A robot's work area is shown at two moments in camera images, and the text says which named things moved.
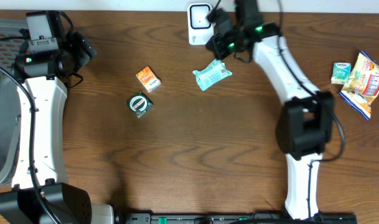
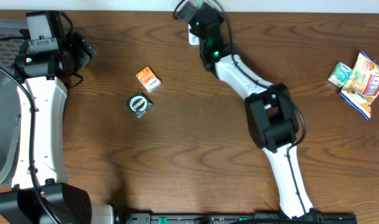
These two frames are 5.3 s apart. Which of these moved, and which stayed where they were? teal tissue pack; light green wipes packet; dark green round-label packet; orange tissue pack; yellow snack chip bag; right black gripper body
Moved: right black gripper body; light green wipes packet
Stayed: orange tissue pack; yellow snack chip bag; dark green round-label packet; teal tissue pack
